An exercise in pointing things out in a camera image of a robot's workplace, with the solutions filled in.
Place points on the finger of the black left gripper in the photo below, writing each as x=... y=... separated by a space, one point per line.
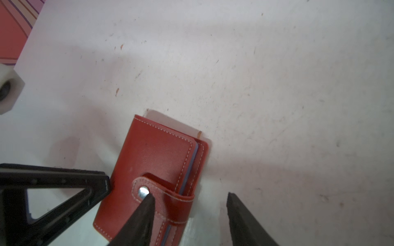
x=38 y=204

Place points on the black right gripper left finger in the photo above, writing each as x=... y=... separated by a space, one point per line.
x=137 y=230

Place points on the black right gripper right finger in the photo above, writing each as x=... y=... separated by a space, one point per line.
x=245 y=230

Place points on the red leather card holder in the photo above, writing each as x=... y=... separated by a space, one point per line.
x=155 y=160

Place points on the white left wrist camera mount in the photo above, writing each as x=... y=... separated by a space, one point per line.
x=11 y=88

